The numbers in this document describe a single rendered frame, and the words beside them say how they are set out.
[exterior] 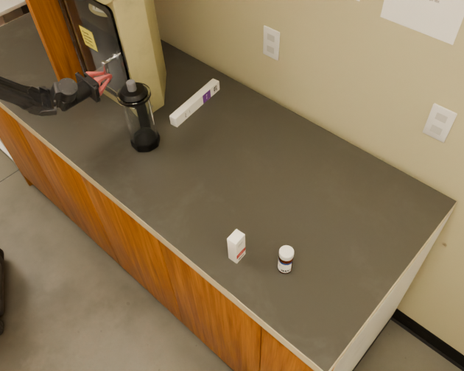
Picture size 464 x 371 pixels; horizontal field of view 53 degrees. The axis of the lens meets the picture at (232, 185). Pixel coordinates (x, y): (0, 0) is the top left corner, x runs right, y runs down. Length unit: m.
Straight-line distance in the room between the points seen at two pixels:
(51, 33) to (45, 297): 1.31
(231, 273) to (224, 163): 0.42
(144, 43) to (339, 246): 0.91
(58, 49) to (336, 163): 1.11
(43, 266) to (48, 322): 0.33
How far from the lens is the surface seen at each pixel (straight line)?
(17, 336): 2.51
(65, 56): 1.94
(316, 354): 1.24
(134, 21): 1.57
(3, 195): 3.05
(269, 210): 1.44
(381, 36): 1.43
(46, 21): 1.85
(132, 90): 1.51
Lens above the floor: 2.11
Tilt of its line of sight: 51 degrees down
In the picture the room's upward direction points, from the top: 3 degrees counter-clockwise
